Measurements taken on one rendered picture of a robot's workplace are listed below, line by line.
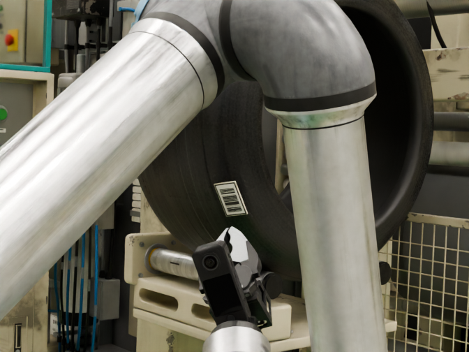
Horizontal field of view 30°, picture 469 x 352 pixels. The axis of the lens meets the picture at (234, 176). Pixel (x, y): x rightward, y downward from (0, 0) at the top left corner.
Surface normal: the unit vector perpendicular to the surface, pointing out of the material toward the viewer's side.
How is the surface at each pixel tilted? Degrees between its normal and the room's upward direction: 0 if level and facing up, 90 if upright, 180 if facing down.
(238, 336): 36
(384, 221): 99
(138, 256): 90
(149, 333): 90
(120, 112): 67
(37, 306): 90
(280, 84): 106
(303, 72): 96
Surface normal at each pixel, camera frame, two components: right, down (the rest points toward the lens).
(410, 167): -0.69, -0.39
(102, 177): 0.79, 0.14
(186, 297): -0.77, 0.00
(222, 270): -0.15, 0.19
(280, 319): 0.64, 0.06
